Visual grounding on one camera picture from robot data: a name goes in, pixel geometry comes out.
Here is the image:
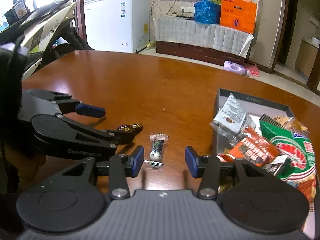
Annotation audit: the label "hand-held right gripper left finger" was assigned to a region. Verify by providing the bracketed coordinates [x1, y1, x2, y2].
[40, 145, 145, 201]

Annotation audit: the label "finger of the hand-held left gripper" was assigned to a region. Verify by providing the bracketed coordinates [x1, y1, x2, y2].
[29, 88, 106, 118]
[64, 120, 137, 147]

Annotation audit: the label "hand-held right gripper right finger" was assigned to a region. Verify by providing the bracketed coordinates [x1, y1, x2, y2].
[184, 146, 283, 201]

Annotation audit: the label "brown gold chocolate candy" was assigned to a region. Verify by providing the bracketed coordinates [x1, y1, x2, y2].
[117, 122, 143, 133]

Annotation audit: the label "small clear candy packet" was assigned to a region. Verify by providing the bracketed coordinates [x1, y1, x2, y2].
[149, 133, 168, 168]

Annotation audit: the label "grey white snack packet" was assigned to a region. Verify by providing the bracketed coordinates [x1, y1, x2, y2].
[209, 92, 255, 143]

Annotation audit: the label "orange snack packet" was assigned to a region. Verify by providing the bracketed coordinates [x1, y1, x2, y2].
[216, 126, 280, 167]

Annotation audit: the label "small white snack packet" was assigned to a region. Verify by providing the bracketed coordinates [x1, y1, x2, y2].
[262, 154, 290, 177]

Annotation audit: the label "grey box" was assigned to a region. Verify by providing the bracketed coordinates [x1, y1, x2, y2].
[211, 88, 320, 230]

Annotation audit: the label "green snack packet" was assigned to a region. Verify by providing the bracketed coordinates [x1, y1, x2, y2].
[259, 113, 317, 205]

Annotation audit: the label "tan peanut snack packet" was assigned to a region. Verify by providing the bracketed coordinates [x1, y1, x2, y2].
[272, 115, 309, 132]

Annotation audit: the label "white chest freezer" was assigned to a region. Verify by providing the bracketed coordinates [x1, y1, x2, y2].
[84, 0, 150, 53]

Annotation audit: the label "white black scooter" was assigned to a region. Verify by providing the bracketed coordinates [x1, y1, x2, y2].
[0, 0, 95, 80]

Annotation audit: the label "purple plastic bottle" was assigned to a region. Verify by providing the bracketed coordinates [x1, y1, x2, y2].
[223, 60, 250, 76]

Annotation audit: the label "dark wooden television cabinet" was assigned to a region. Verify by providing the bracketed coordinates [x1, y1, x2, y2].
[155, 40, 247, 67]

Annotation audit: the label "pink slippers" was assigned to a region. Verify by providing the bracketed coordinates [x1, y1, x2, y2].
[244, 61, 260, 77]

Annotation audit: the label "cloth-covered tv cabinet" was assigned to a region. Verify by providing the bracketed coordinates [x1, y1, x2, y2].
[154, 17, 254, 57]

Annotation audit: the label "blue plastic bag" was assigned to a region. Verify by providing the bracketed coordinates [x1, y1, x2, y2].
[194, 0, 222, 25]

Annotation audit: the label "orange cardboard box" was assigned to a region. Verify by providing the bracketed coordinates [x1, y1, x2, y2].
[219, 0, 257, 34]

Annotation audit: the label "wooden sink cabinet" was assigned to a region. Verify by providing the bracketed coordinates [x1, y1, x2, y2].
[295, 39, 320, 78]

